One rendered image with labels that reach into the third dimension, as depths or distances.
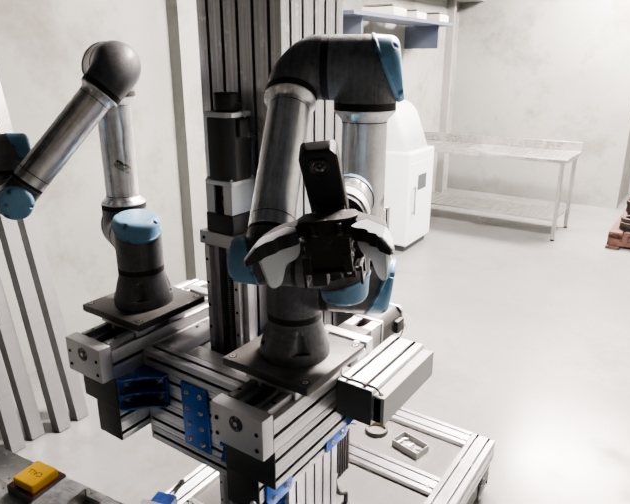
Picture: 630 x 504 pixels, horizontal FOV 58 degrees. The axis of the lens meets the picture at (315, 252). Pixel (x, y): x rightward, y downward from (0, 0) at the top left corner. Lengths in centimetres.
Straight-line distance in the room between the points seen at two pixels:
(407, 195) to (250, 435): 407
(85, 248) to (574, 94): 573
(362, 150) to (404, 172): 397
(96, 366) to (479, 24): 690
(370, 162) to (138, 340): 77
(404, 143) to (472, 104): 287
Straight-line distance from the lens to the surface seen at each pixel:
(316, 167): 66
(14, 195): 142
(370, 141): 107
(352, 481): 222
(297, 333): 119
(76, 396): 305
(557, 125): 754
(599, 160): 750
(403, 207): 510
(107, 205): 161
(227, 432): 121
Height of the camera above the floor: 164
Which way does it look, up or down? 18 degrees down
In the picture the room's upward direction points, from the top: straight up
